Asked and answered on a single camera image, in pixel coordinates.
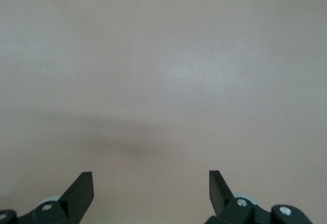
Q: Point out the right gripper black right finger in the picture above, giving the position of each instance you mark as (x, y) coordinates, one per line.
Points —
(221, 196)

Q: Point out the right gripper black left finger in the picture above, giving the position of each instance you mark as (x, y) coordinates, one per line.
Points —
(76, 196)

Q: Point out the brown table mat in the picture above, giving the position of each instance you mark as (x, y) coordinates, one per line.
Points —
(163, 68)

